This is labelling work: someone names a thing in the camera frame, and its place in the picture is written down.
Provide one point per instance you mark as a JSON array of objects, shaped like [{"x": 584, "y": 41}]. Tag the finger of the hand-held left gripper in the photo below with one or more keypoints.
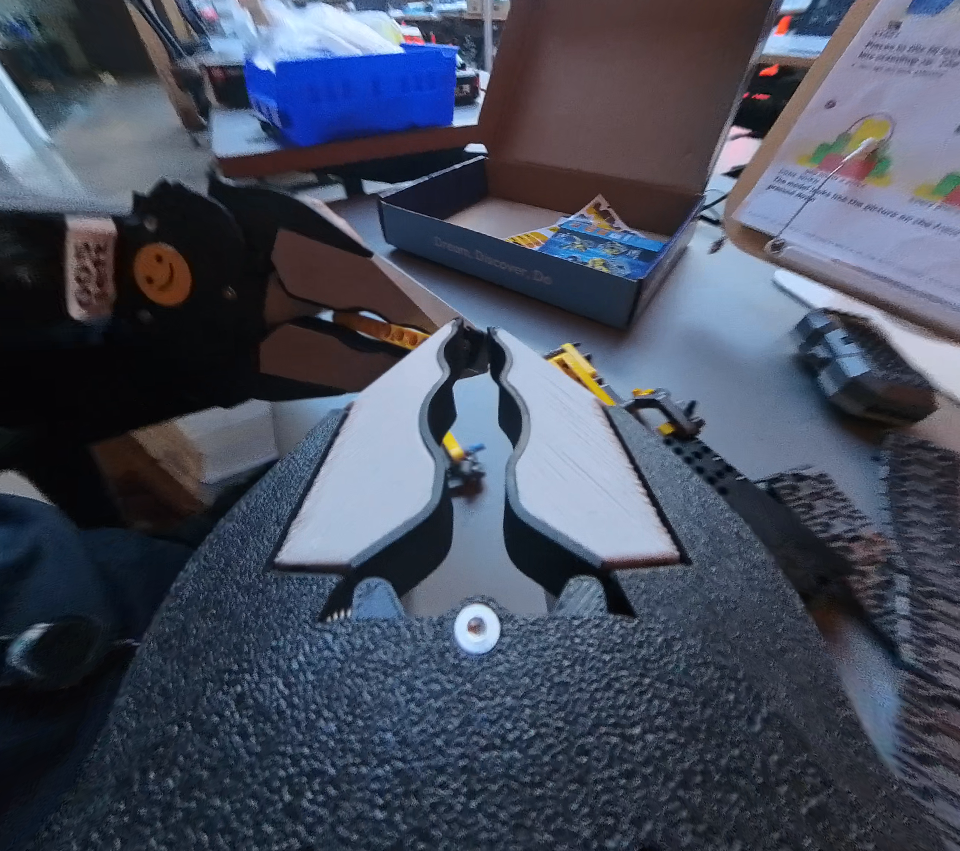
[
  {"x": 315, "y": 360},
  {"x": 352, "y": 288}
]

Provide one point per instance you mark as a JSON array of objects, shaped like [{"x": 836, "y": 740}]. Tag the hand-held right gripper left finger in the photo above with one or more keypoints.
[{"x": 367, "y": 483}]

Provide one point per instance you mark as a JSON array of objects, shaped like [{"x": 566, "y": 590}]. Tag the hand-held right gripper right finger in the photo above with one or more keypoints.
[{"x": 585, "y": 483}]

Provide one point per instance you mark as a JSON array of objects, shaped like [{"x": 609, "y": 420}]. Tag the yellow long perforated beam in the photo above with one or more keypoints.
[{"x": 375, "y": 327}]

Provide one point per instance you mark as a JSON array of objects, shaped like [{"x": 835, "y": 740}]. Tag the small grey yellow brick assembly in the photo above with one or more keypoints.
[{"x": 463, "y": 468}]

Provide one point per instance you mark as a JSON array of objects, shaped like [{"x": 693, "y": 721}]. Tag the yellow grey brick arm assembly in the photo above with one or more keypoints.
[{"x": 577, "y": 363}]

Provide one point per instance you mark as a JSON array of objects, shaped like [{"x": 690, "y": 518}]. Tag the black perforated battery box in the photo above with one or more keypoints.
[{"x": 712, "y": 468}]

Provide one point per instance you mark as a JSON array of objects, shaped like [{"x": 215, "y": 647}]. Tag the small black pin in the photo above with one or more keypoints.
[{"x": 471, "y": 352}]

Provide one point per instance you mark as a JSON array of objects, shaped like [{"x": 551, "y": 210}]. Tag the grey desk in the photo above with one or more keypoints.
[{"x": 712, "y": 356}]

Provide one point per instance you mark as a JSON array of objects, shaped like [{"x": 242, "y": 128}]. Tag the brown table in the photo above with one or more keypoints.
[{"x": 337, "y": 153}]

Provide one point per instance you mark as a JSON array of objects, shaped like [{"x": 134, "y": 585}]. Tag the blue plastic crate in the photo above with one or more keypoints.
[{"x": 352, "y": 93}]

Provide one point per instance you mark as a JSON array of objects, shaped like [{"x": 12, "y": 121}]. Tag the blue printed booklet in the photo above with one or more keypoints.
[{"x": 607, "y": 251}]

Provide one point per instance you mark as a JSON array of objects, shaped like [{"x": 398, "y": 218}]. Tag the white plastic bags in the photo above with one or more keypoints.
[{"x": 330, "y": 33}]

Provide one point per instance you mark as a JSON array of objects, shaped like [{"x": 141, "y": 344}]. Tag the blue yellow instruction booklet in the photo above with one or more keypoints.
[{"x": 600, "y": 210}]

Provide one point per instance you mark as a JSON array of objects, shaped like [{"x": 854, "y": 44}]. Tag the grey brick motor block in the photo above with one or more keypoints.
[{"x": 862, "y": 363}]

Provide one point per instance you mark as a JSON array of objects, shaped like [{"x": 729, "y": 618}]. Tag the instruction sheet on clipboard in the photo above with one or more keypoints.
[{"x": 862, "y": 286}]

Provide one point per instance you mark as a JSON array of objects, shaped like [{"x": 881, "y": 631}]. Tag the navy cardboard box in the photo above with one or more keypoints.
[{"x": 622, "y": 78}]

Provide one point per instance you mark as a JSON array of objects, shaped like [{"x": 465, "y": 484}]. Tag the printed instruction sheet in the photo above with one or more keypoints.
[{"x": 862, "y": 153}]

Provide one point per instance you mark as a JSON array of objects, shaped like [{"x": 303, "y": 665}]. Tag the wooden post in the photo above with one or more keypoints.
[{"x": 142, "y": 3}]

